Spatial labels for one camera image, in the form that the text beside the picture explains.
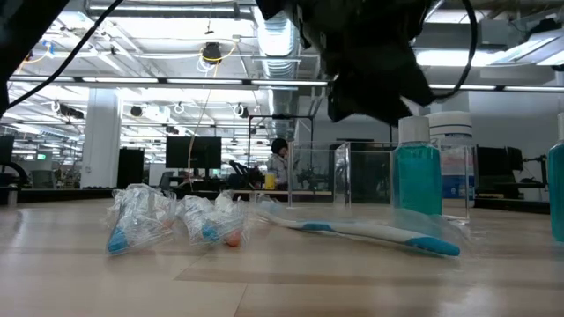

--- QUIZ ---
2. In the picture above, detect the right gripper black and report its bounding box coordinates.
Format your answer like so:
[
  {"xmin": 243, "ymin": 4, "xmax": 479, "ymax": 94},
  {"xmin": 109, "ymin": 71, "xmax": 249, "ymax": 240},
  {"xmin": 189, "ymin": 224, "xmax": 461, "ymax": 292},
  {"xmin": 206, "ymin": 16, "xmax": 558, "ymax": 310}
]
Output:
[{"xmin": 299, "ymin": 39, "xmax": 436, "ymax": 127}]

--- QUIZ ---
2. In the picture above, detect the teal mouthwash bottle white cap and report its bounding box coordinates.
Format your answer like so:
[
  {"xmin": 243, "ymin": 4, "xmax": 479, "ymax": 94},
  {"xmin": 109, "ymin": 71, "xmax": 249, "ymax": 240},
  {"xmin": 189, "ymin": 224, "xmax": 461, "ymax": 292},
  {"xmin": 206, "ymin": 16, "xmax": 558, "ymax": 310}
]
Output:
[
  {"xmin": 390, "ymin": 114, "xmax": 444, "ymax": 217},
  {"xmin": 547, "ymin": 112, "xmax": 564, "ymax": 243}
]

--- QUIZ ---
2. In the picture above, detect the clear acrylic organizer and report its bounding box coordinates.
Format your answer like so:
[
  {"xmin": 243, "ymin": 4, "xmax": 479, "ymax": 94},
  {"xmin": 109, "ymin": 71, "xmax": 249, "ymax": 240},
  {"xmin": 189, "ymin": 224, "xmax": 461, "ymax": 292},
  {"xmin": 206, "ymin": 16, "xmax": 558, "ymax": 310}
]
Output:
[{"xmin": 286, "ymin": 140, "xmax": 476, "ymax": 225}]

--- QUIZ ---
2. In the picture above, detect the white disinfecting wipes canister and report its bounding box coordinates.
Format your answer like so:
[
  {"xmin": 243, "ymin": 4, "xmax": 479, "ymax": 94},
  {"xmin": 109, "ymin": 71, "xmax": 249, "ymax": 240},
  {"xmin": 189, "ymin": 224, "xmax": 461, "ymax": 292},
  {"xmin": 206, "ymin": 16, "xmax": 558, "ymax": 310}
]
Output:
[{"xmin": 423, "ymin": 110, "xmax": 477, "ymax": 209}]

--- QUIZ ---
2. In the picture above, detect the person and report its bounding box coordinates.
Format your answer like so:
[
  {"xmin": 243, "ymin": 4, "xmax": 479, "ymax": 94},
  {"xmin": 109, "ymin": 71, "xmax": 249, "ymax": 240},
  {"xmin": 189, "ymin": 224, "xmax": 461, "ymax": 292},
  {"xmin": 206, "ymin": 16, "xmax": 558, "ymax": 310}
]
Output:
[{"xmin": 265, "ymin": 137, "xmax": 291, "ymax": 191}]

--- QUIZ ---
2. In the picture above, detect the black desk monitor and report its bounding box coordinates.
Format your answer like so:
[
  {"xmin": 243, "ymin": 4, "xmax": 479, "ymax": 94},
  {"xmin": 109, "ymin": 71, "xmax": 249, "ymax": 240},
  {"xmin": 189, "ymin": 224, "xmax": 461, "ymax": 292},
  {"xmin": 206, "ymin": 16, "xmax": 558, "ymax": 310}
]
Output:
[{"xmin": 474, "ymin": 144, "xmax": 525, "ymax": 188}]

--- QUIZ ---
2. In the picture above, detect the LED light strip bar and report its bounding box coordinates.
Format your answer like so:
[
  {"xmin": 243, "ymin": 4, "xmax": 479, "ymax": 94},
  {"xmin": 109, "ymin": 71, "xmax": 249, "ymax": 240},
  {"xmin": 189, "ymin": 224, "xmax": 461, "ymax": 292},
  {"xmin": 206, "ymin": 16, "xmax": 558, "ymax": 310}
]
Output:
[{"xmin": 7, "ymin": 75, "xmax": 564, "ymax": 92}]

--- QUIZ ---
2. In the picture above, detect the black computer monitor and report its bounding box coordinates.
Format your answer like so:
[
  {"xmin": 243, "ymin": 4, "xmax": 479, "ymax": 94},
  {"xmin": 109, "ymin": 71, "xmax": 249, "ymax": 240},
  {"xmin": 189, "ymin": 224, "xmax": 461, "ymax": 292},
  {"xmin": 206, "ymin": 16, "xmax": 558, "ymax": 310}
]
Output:
[
  {"xmin": 0, "ymin": 134, "xmax": 16, "ymax": 166},
  {"xmin": 165, "ymin": 136, "xmax": 223, "ymax": 170}
]

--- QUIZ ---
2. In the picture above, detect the black cabinet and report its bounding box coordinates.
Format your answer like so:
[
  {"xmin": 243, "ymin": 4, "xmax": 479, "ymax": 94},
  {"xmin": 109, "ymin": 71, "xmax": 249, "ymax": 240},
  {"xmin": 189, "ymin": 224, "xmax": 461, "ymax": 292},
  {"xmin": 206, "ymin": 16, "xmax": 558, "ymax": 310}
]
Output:
[{"xmin": 116, "ymin": 147, "xmax": 146, "ymax": 189}]

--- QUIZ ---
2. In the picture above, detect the white building column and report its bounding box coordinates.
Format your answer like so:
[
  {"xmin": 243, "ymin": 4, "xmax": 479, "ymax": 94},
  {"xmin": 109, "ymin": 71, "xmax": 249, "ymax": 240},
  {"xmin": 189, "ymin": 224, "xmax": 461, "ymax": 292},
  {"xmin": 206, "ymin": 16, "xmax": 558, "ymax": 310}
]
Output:
[{"xmin": 80, "ymin": 87, "xmax": 123, "ymax": 189}]

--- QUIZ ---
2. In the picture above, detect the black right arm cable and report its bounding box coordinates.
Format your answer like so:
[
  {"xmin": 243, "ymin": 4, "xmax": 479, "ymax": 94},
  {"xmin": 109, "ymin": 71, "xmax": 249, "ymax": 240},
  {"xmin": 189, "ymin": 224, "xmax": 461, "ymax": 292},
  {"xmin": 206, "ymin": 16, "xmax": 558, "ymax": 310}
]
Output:
[{"xmin": 429, "ymin": 0, "xmax": 480, "ymax": 101}]

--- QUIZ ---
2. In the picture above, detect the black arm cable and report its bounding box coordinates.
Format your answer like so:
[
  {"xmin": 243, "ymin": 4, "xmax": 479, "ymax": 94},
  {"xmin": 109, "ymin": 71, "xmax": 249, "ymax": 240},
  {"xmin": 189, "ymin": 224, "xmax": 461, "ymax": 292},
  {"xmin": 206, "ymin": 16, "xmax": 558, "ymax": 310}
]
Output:
[
  {"xmin": 429, "ymin": 0, "xmax": 480, "ymax": 101},
  {"xmin": 6, "ymin": 0, "xmax": 128, "ymax": 110}
]

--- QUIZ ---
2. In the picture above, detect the silver ventilation duct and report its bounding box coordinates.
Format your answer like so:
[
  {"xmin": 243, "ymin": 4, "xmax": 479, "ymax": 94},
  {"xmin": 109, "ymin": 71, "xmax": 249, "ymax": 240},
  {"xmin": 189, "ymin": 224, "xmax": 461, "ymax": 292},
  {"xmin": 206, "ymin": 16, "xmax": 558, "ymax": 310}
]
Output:
[{"xmin": 253, "ymin": 4, "xmax": 305, "ymax": 140}]

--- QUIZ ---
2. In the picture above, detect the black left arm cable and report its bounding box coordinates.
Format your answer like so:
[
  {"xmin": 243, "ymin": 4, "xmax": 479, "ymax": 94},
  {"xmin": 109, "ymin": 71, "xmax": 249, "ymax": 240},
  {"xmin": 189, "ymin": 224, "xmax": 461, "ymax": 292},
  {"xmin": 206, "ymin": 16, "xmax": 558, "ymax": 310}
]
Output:
[{"xmin": 6, "ymin": 0, "xmax": 128, "ymax": 110}]

